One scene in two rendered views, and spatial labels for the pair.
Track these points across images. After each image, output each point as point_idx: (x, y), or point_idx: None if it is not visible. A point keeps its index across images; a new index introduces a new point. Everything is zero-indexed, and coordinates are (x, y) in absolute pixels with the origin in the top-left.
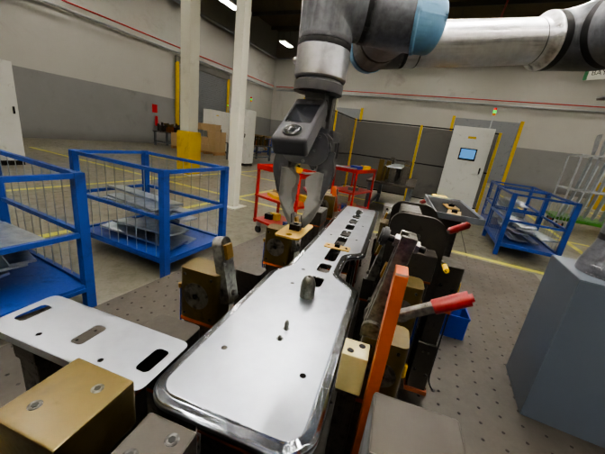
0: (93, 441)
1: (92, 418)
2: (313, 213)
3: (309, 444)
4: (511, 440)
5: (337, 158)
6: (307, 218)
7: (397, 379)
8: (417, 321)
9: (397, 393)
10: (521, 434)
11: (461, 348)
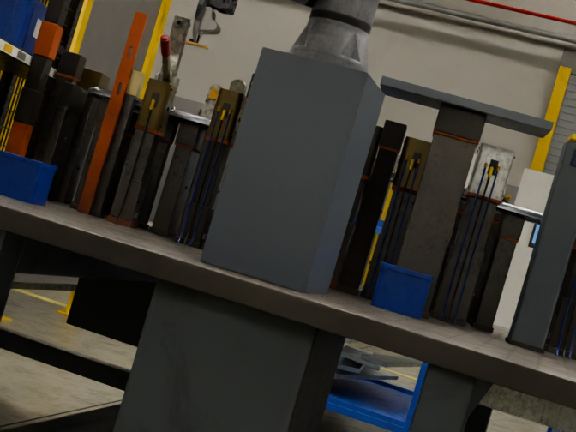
0: (82, 78)
1: (86, 69)
2: (194, 28)
3: (94, 87)
4: (190, 252)
5: (230, 4)
6: (193, 33)
7: (142, 101)
8: (214, 120)
9: (146, 123)
10: (200, 255)
11: (347, 297)
